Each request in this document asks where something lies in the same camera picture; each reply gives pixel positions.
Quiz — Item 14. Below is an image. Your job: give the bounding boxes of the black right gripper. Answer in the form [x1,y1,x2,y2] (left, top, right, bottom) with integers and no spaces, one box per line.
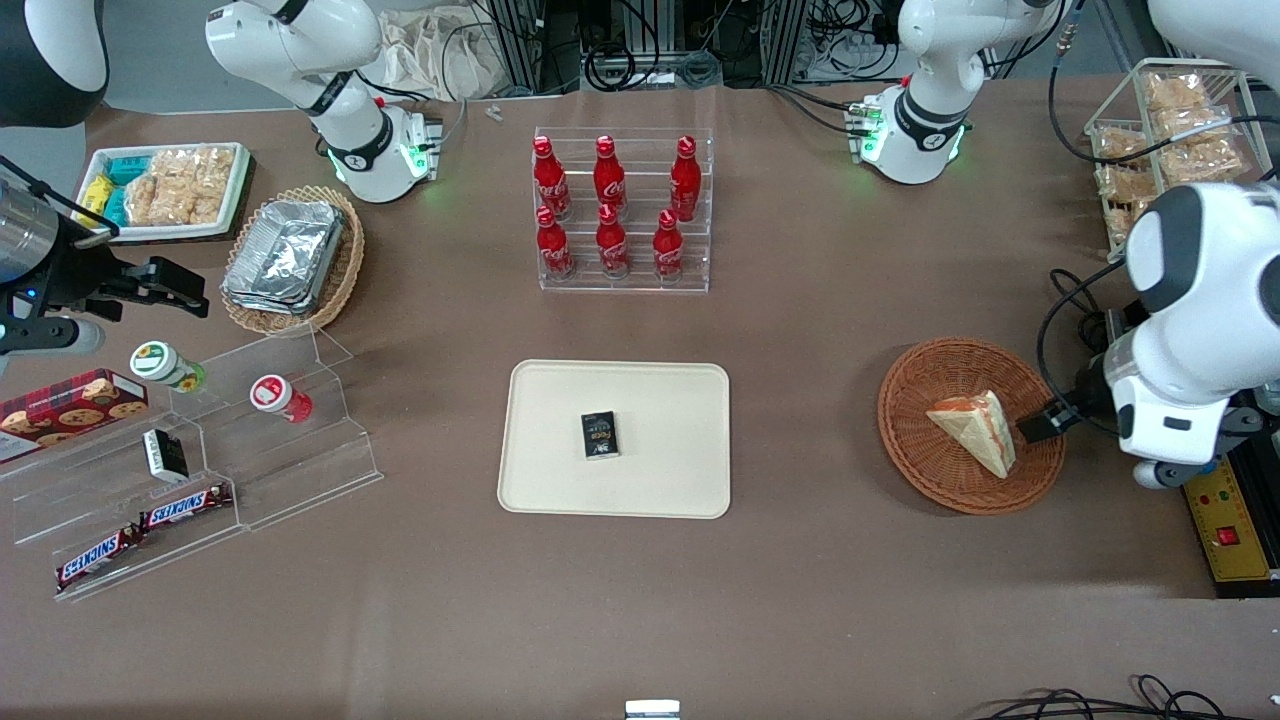
[0,215,209,323]

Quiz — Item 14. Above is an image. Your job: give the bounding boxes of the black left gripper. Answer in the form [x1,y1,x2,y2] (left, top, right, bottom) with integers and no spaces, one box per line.
[1018,360,1114,446]

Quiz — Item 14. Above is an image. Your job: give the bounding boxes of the triangular sandwich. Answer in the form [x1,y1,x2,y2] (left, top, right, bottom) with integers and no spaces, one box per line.
[925,390,1018,479]

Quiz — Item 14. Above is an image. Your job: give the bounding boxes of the white rectangular snack tray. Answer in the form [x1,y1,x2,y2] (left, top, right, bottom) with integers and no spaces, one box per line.
[72,142,251,244]

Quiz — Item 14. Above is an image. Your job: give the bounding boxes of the round brown wicker basket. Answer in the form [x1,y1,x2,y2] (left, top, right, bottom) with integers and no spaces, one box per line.
[878,338,1067,516]

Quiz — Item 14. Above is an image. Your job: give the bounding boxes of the oval light wicker basket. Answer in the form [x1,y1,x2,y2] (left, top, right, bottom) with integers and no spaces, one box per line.
[220,185,366,338]

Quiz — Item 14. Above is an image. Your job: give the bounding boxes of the cream plastic serving tray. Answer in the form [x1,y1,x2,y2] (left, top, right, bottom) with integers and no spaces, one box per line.
[497,359,732,520]

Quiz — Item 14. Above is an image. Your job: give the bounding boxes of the green cup with sunflower lid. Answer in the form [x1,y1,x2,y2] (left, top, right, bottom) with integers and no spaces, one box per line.
[130,341,208,393]

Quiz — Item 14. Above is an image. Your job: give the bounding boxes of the clear rice cracker packet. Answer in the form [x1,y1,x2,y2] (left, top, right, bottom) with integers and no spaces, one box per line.
[124,150,193,227]
[186,147,237,224]

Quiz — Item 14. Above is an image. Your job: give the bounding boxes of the stack of foil trays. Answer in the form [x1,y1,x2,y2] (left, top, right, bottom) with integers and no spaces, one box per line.
[222,200,346,316]

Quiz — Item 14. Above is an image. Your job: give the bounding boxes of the red cup with white lid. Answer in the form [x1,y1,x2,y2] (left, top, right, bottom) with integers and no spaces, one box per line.
[250,374,314,424]

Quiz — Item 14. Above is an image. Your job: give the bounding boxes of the red chocolate cookie box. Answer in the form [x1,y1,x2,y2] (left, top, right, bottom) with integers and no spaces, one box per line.
[0,368,149,463]

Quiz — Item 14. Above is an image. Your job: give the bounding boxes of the black and white small box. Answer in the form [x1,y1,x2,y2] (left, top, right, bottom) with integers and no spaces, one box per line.
[143,428,190,484]

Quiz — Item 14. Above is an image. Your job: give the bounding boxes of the yellow emergency stop control box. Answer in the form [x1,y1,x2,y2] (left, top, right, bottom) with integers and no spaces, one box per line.
[1180,455,1280,599]

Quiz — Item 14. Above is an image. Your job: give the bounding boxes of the clear fried snack packet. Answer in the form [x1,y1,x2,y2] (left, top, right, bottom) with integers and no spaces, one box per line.
[1097,165,1157,205]
[1160,140,1246,189]
[1097,128,1151,169]
[1145,72,1207,111]
[1155,105,1236,146]
[1108,200,1146,249]

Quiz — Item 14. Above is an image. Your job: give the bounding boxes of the Snickers chocolate bar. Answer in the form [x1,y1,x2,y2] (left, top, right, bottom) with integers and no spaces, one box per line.
[140,483,234,531]
[55,527,146,591]

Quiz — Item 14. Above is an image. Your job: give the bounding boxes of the clear acrylic stepped shelf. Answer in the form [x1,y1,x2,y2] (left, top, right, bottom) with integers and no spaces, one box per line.
[0,325,386,603]

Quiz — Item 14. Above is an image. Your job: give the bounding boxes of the beige cloth bag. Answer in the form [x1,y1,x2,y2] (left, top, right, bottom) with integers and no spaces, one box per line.
[380,8,503,101]

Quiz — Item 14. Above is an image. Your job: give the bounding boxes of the red cola bottle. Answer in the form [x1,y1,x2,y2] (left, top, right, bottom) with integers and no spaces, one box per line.
[536,206,577,281]
[653,208,686,281]
[533,136,573,221]
[596,204,631,279]
[670,135,703,223]
[594,135,629,223]

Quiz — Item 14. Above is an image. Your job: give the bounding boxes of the clear acrylic bottle rack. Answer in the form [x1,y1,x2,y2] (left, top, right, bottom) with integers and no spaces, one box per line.
[533,127,715,294]

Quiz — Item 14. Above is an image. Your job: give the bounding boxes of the small black snack box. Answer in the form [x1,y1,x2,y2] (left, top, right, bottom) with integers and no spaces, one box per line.
[581,411,621,461]

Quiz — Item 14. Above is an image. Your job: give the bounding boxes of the aluminium equipment rack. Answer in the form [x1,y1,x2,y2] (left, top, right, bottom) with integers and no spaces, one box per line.
[485,0,906,96]

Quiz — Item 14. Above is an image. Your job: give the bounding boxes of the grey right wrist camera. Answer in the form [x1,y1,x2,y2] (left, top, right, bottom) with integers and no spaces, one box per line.
[0,318,105,357]

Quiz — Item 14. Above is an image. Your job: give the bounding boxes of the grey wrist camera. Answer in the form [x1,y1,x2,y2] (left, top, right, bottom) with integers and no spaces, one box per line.
[1134,458,1193,491]
[0,318,105,357]

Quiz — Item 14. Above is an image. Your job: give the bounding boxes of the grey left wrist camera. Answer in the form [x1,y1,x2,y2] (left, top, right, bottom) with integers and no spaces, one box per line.
[1134,458,1193,491]

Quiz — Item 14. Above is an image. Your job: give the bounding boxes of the black appliance power cable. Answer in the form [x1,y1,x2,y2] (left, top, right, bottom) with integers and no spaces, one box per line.
[1048,268,1113,341]

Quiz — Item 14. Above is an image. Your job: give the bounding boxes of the black floor cables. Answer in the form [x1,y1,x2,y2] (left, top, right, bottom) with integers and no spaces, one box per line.
[985,675,1280,720]

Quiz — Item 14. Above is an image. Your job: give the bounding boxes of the white wire basket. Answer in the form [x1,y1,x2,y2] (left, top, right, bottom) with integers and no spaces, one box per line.
[1085,58,1276,263]

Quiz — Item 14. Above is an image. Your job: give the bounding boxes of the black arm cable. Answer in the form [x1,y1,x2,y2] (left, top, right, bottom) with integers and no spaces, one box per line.
[1036,0,1280,436]

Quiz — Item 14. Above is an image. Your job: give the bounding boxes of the black arm base cables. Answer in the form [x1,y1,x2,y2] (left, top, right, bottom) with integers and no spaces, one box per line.
[765,82,866,137]

